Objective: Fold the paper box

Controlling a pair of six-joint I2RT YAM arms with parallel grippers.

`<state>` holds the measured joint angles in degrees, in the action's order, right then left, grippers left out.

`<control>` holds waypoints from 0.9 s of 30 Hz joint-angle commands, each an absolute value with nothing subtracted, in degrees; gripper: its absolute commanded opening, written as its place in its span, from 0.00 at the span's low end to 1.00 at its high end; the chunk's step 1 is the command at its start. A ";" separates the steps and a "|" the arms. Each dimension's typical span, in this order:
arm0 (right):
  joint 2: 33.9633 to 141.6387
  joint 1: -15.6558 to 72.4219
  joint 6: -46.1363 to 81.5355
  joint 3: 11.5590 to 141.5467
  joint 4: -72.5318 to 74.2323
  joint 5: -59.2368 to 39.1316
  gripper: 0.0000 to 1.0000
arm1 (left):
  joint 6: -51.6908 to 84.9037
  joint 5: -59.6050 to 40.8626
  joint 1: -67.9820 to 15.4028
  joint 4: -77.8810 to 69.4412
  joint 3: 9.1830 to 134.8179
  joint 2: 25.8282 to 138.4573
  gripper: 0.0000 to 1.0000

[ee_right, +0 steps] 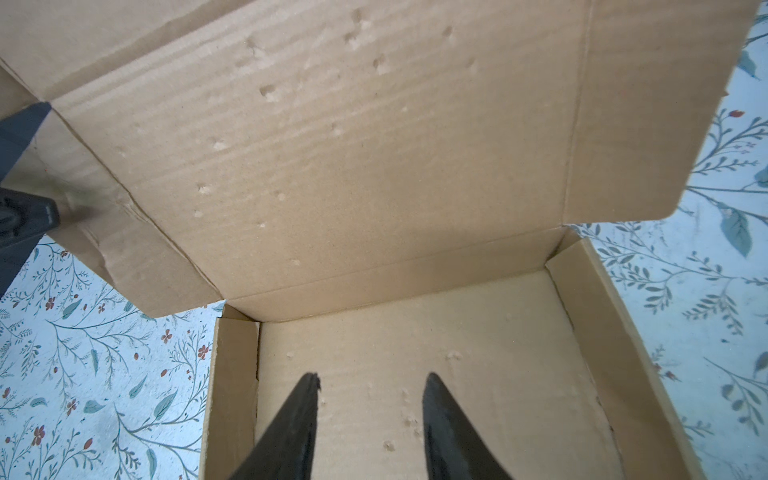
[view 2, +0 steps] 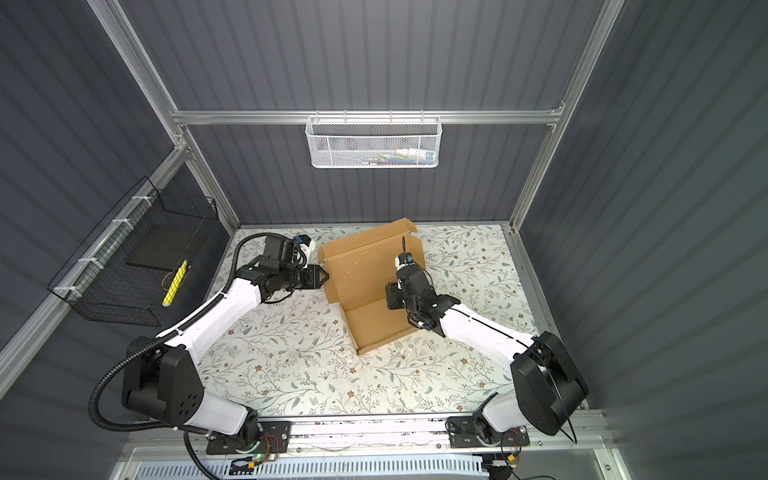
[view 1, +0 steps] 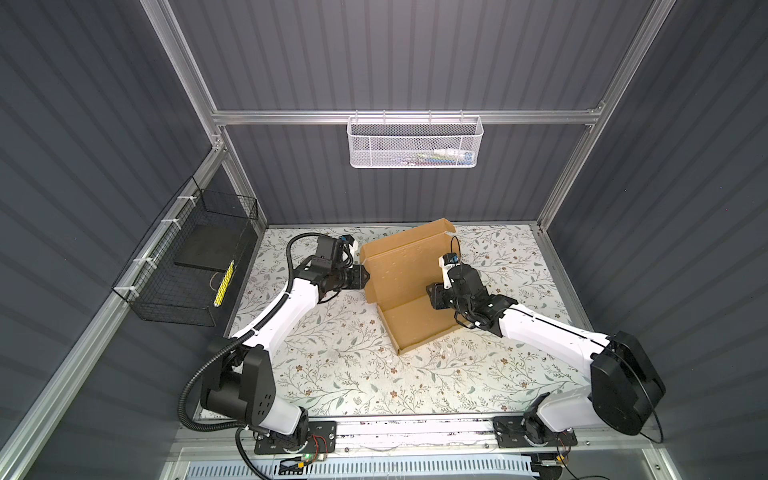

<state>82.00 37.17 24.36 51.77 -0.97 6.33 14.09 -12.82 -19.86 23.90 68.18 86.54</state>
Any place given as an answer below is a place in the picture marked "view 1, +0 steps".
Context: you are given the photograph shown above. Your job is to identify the brown cardboard box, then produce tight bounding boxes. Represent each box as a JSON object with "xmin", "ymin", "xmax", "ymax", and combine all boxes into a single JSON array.
[{"xmin": 360, "ymin": 219, "xmax": 459, "ymax": 355}]

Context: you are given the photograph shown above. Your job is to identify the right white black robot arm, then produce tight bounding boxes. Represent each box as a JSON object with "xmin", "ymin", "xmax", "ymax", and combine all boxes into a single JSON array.
[{"xmin": 426, "ymin": 254, "xmax": 666, "ymax": 446}]

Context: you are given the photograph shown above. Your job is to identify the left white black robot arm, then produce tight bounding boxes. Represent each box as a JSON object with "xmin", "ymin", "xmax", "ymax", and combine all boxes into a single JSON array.
[{"xmin": 200, "ymin": 232, "xmax": 370, "ymax": 436}]

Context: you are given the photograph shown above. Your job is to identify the yellow green striped tool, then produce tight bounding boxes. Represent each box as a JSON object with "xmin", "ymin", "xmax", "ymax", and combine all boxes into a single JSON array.
[{"xmin": 213, "ymin": 261, "xmax": 235, "ymax": 308}]

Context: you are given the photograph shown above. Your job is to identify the black foam pad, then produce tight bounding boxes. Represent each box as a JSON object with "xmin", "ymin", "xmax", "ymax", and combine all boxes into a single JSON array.
[{"xmin": 174, "ymin": 224, "xmax": 240, "ymax": 273}]

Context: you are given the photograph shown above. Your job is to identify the markers in white basket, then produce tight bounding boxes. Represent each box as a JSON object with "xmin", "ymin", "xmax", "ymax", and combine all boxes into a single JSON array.
[{"xmin": 399, "ymin": 148, "xmax": 476, "ymax": 167}]

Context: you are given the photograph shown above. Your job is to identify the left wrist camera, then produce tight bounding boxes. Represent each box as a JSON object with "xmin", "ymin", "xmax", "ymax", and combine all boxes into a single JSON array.
[{"xmin": 339, "ymin": 234, "xmax": 359, "ymax": 262}]

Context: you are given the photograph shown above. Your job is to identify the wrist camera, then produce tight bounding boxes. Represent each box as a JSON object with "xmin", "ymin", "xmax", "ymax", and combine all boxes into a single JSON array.
[
  {"xmin": 339, "ymin": 234, "xmax": 359, "ymax": 262},
  {"xmin": 439, "ymin": 252, "xmax": 460, "ymax": 289}
]

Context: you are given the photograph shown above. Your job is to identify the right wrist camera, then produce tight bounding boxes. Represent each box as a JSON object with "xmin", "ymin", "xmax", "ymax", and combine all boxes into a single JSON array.
[{"xmin": 439, "ymin": 252, "xmax": 460, "ymax": 289}]

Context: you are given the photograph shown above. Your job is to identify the left black corrugated cable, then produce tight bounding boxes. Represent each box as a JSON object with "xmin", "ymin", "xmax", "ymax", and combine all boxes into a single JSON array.
[{"xmin": 176, "ymin": 232, "xmax": 328, "ymax": 480}]

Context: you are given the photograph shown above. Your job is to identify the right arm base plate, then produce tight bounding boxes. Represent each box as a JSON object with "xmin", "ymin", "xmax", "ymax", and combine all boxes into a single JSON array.
[{"xmin": 492, "ymin": 416, "xmax": 578, "ymax": 448}]

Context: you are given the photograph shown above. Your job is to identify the white wire mesh basket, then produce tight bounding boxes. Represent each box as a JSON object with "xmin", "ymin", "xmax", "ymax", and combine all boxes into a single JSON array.
[{"xmin": 346, "ymin": 114, "xmax": 484, "ymax": 169}]

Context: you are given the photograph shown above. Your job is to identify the black wire basket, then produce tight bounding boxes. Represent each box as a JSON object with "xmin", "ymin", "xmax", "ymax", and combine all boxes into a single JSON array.
[{"xmin": 113, "ymin": 180, "xmax": 260, "ymax": 327}]

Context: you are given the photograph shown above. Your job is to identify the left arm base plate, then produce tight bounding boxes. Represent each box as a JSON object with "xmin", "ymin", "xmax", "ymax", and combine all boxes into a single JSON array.
[{"xmin": 253, "ymin": 420, "xmax": 338, "ymax": 455}]

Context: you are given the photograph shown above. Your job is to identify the white perforated cable tray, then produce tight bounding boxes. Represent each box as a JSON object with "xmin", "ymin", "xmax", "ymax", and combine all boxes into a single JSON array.
[{"xmin": 179, "ymin": 454, "xmax": 541, "ymax": 480}]

